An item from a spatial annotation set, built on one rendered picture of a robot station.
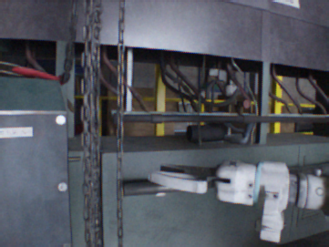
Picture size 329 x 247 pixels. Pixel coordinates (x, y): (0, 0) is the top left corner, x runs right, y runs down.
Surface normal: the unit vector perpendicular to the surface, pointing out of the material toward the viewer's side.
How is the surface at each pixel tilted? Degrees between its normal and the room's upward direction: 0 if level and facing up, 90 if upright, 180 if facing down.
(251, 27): 90
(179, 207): 90
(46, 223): 90
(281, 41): 90
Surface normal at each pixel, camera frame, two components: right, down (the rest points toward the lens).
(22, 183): 0.61, 0.07
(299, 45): 0.30, 0.08
